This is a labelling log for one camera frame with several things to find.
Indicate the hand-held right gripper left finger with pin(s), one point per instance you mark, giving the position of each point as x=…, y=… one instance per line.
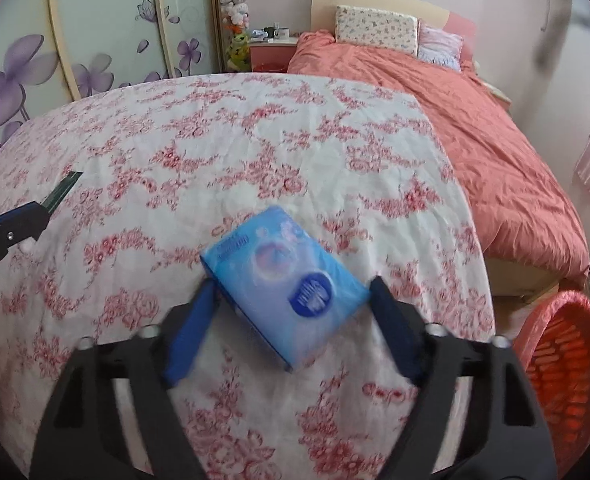
x=190, y=340

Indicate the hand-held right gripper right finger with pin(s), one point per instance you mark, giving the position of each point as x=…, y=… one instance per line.
x=395, y=330

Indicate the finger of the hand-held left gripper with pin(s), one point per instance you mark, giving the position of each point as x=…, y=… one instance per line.
x=25, y=222

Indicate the green tube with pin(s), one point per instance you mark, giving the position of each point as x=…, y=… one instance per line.
x=65, y=187

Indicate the blue tissue pack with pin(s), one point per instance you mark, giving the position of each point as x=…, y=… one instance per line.
x=275, y=280

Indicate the red plastic basket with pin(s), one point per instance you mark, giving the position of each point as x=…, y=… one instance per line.
x=565, y=370

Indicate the bed with pink duvet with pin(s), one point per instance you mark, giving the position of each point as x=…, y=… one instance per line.
x=450, y=135

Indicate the red floral tablecloth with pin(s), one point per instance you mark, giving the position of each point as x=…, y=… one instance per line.
x=275, y=135

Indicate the wardrobe with flower-print doors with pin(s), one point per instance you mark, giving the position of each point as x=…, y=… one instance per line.
x=105, y=10

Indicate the beige nightstand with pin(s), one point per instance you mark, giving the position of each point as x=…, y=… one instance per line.
x=500, y=94

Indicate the pink striped pillow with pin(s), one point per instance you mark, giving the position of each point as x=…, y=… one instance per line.
x=440, y=45

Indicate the pink nightstand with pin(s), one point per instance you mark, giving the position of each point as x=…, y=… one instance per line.
x=270, y=55

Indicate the clear column of plush toys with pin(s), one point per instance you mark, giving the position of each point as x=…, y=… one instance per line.
x=235, y=10

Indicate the white floral pillow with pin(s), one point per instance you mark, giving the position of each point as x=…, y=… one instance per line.
x=375, y=30

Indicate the white mug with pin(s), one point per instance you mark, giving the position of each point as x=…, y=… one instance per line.
x=281, y=33

